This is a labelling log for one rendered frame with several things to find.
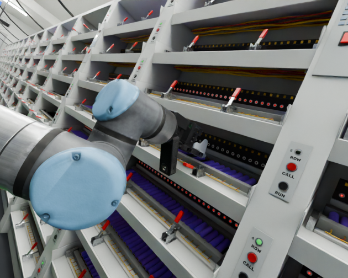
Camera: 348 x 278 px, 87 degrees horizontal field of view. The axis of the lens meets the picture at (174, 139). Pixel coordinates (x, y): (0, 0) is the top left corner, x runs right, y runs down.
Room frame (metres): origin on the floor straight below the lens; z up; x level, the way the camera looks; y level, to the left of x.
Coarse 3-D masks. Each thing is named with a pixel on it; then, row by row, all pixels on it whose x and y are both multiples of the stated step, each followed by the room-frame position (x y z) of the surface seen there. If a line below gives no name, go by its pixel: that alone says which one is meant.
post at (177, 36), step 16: (176, 0) 0.82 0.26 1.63; (192, 0) 0.85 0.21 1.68; (160, 16) 0.86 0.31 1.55; (160, 32) 0.82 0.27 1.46; (176, 32) 0.85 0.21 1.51; (192, 32) 0.92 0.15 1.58; (144, 48) 0.86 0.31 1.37; (176, 48) 0.88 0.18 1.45; (144, 64) 0.82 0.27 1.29; (160, 64) 0.85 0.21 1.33; (128, 80) 0.86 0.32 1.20; (144, 80) 0.82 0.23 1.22; (160, 80) 0.88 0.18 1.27; (176, 80) 0.95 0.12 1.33; (64, 240) 0.82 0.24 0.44; (48, 256) 0.83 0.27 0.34; (48, 272) 0.81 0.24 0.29
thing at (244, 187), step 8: (152, 144) 0.71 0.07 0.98; (160, 144) 0.68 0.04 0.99; (184, 160) 0.60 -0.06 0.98; (192, 160) 0.58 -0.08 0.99; (208, 168) 0.54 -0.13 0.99; (216, 176) 0.52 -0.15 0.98; (224, 176) 0.50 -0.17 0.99; (224, 184) 0.48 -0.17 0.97; (232, 184) 0.49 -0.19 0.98; (240, 184) 0.47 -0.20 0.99; (248, 184) 0.47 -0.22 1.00; (248, 192) 0.46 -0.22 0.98
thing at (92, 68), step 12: (108, 12) 1.31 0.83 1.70; (120, 12) 1.30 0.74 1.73; (108, 36) 1.30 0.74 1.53; (108, 48) 1.33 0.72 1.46; (120, 48) 1.39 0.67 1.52; (84, 72) 1.27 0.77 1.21; (96, 72) 1.33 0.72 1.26; (108, 72) 1.39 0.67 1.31; (72, 96) 1.28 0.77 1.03; (84, 96) 1.33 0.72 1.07; (96, 96) 1.39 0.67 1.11; (60, 120) 1.28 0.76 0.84; (72, 120) 1.33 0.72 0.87; (12, 204) 1.29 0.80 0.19; (0, 228) 1.28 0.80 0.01
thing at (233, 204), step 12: (144, 156) 0.66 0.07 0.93; (156, 156) 0.62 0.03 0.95; (216, 156) 0.67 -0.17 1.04; (156, 168) 0.62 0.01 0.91; (180, 168) 0.55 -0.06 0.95; (252, 168) 0.58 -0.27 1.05; (180, 180) 0.54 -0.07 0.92; (192, 180) 0.51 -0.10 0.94; (204, 180) 0.50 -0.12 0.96; (192, 192) 0.51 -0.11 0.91; (204, 192) 0.48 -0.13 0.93; (216, 192) 0.46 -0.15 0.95; (228, 192) 0.46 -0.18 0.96; (252, 192) 0.40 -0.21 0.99; (216, 204) 0.46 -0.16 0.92; (228, 204) 0.44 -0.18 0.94; (240, 204) 0.42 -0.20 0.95; (228, 216) 0.44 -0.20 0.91; (240, 216) 0.42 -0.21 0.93
